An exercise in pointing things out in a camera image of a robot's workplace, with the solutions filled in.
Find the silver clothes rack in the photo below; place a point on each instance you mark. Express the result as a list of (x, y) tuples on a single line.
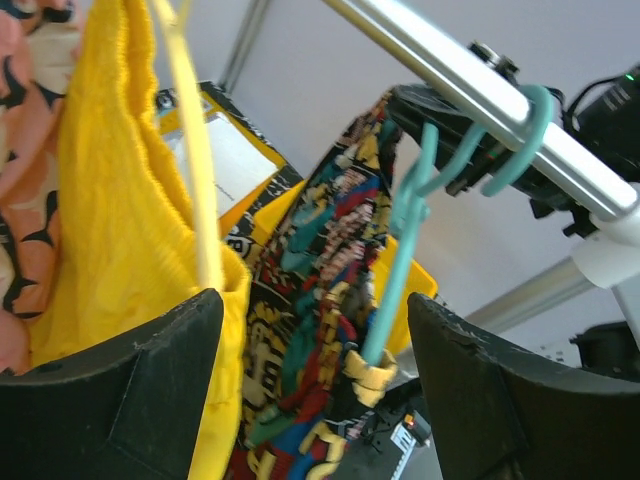
[(605, 259)]

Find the pink patterned shorts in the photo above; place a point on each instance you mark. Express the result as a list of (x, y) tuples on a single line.
[(40, 44)]

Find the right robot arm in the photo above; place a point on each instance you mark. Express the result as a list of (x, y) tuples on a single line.
[(603, 120)]

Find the teal plastic hanger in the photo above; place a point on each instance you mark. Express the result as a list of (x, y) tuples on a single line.
[(410, 208)]

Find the yellow plastic tray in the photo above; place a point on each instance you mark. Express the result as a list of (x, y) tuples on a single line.
[(322, 240)]

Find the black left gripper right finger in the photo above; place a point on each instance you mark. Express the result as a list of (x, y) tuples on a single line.
[(499, 411)]

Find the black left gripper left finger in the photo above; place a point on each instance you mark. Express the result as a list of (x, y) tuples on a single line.
[(127, 408)]

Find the comic print shorts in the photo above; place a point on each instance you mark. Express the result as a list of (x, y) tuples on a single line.
[(307, 392)]

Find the yellow shorts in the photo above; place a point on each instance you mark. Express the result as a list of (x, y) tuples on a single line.
[(129, 250)]

